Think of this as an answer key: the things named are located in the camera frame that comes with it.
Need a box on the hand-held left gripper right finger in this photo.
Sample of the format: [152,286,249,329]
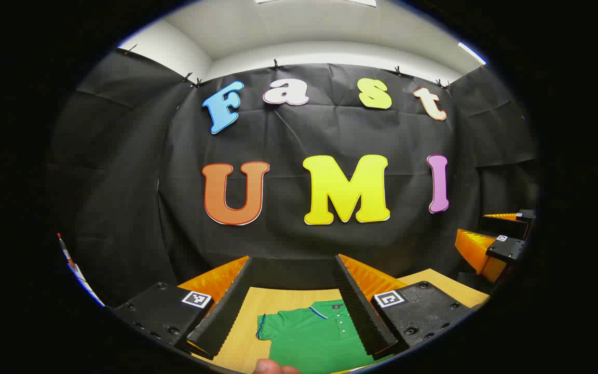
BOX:
[334,253,472,362]

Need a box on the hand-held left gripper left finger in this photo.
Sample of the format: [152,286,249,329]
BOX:
[114,255,254,360]

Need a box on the green T-shirt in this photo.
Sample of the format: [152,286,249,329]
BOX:
[256,300,393,374]

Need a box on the black backdrop cloth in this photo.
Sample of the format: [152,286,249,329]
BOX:
[45,49,541,307]

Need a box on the white blue-edged sheet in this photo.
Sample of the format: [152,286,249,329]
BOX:
[66,260,105,307]

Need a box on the red slender object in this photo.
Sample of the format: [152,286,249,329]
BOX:
[57,233,77,270]

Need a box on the ceiling light panel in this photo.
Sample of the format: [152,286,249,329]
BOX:
[458,42,487,66]

